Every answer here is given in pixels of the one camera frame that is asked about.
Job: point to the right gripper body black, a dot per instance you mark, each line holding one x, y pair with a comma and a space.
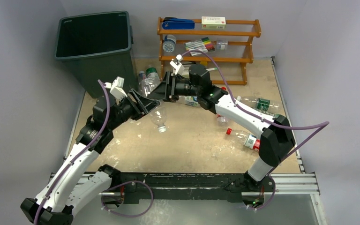
169, 87

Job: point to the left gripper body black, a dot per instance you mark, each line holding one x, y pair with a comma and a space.
127, 109

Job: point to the red label bottle lake picture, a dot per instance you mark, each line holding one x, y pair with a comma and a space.
222, 121

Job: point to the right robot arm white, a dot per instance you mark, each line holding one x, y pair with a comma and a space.
276, 140

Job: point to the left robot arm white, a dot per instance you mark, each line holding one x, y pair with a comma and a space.
60, 201

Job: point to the dark green plastic bin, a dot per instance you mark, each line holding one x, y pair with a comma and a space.
97, 47

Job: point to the white red box lower shelf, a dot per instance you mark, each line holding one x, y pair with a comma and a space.
185, 72

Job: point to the green blue label bottle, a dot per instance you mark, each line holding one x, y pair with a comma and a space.
191, 101

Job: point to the small clear bottle purple label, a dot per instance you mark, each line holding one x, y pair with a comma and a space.
141, 77

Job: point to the green capped white marker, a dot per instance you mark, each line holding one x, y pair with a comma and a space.
212, 69

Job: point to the round tape roll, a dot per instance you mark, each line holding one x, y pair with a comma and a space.
169, 43

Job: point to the pack of coloured markers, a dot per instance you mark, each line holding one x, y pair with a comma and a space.
203, 45

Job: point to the small clear jar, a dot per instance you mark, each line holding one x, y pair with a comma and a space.
222, 44

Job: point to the orange wooden shelf rack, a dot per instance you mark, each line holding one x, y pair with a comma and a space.
243, 60

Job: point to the blue stapler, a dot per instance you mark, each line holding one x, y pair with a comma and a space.
173, 23

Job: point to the white green small box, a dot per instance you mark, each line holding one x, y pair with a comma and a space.
213, 23

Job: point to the red label bottle lower right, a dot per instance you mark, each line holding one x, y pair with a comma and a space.
247, 139

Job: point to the green label bottle white cap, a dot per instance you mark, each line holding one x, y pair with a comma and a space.
261, 104

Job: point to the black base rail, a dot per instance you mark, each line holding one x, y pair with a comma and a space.
135, 186

